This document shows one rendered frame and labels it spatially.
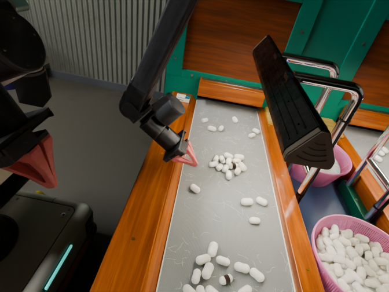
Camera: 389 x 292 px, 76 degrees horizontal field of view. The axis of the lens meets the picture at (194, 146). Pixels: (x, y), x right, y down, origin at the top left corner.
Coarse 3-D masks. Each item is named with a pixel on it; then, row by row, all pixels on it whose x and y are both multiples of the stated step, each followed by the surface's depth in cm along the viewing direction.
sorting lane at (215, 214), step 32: (192, 128) 101; (224, 128) 105; (256, 128) 109; (256, 160) 90; (192, 192) 73; (224, 192) 75; (256, 192) 77; (192, 224) 64; (224, 224) 66; (256, 224) 68; (192, 256) 58; (224, 256) 59; (256, 256) 60; (160, 288) 51; (224, 288) 53; (256, 288) 54; (288, 288) 55
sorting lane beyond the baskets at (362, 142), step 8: (352, 136) 116; (360, 136) 118; (368, 136) 119; (376, 136) 120; (352, 144) 110; (360, 144) 112; (368, 144) 113; (384, 144) 115; (360, 152) 106; (384, 160) 104; (368, 168) 98; (384, 168) 99; (376, 176) 94
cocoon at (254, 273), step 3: (252, 270) 55; (255, 270) 55; (249, 273) 56; (252, 273) 55; (255, 273) 55; (258, 273) 55; (261, 273) 55; (252, 276) 55; (255, 276) 55; (258, 276) 54; (261, 276) 54; (255, 279) 55; (258, 279) 54; (261, 279) 54
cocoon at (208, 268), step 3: (207, 264) 55; (210, 264) 55; (204, 267) 54; (207, 267) 54; (210, 267) 54; (213, 267) 55; (204, 270) 54; (207, 270) 53; (210, 270) 54; (213, 270) 55; (201, 273) 54; (204, 273) 53; (207, 273) 53; (210, 273) 53; (204, 276) 53; (207, 276) 53; (210, 276) 53
